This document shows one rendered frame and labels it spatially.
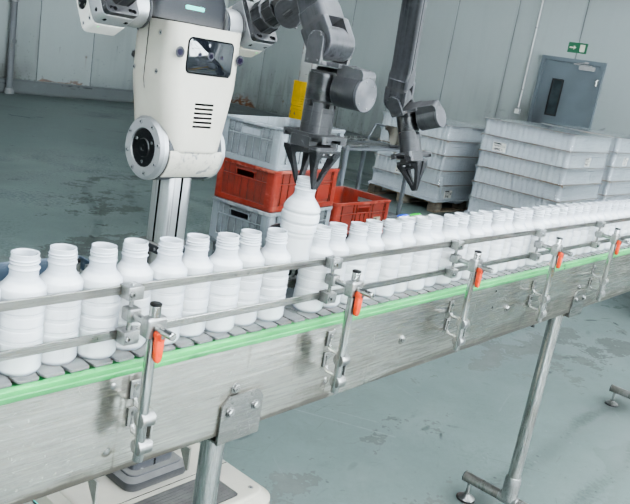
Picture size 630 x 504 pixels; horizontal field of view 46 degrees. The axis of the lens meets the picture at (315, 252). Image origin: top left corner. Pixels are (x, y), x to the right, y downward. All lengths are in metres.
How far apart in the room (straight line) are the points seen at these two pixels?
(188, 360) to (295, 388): 0.30
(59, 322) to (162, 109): 0.89
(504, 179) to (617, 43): 4.44
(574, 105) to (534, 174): 4.24
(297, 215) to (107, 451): 0.51
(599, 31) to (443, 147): 4.29
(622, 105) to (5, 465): 11.30
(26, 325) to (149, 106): 0.97
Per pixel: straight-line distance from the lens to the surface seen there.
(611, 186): 9.56
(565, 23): 12.45
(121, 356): 1.15
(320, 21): 1.32
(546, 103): 12.34
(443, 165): 8.65
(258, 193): 3.92
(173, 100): 1.85
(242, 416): 1.35
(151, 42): 1.89
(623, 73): 12.01
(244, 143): 3.95
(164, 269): 1.16
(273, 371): 1.37
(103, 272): 1.09
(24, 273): 1.03
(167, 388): 1.20
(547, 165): 7.97
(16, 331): 1.05
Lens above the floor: 1.47
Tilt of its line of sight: 14 degrees down
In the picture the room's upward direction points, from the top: 10 degrees clockwise
